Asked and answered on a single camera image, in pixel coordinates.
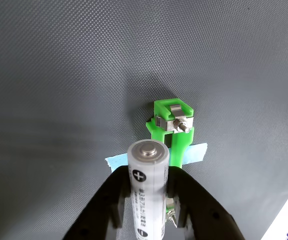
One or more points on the blue tape strip on holder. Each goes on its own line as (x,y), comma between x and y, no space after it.
(195,153)

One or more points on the green battery holder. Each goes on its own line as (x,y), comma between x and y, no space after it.
(181,145)

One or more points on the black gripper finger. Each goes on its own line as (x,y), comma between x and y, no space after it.
(204,217)
(104,207)

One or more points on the white AA battery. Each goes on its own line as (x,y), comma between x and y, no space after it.
(146,195)

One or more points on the dark grey textured mat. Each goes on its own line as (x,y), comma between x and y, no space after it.
(59,75)

